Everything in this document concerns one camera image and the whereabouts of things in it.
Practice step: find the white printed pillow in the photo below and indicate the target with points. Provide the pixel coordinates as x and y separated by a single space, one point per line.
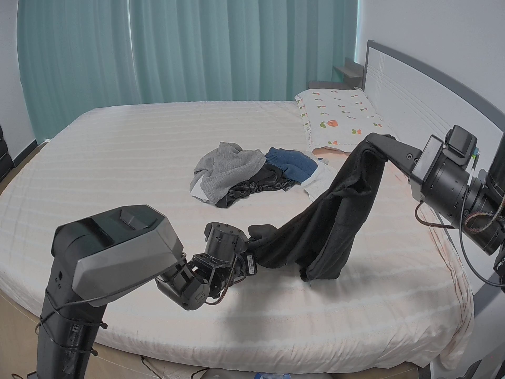
339 113

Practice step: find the bed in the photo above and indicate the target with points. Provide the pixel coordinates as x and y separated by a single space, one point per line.
157 152

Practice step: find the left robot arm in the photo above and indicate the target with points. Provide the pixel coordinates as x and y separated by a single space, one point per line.
118 251

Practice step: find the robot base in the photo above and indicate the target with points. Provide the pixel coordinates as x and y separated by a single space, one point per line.
272 376

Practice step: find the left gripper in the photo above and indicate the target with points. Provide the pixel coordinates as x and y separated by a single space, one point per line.
241 267

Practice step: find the grey bedside table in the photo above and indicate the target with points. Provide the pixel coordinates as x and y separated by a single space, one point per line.
349 71

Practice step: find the blue-green curtain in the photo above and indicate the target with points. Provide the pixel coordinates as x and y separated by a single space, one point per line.
79 53
236 34

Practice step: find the black chest of drawers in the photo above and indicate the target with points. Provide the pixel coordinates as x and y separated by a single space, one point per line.
4 152

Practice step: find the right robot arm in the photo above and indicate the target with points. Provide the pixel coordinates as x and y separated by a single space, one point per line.
487 219

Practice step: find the black T-shirt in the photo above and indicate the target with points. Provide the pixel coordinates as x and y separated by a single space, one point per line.
335 211

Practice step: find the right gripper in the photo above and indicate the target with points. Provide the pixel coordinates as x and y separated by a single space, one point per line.
442 188

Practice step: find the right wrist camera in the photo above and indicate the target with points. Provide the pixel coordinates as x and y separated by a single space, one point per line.
459 140

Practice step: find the pile of clothes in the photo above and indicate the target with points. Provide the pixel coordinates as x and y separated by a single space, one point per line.
229 168

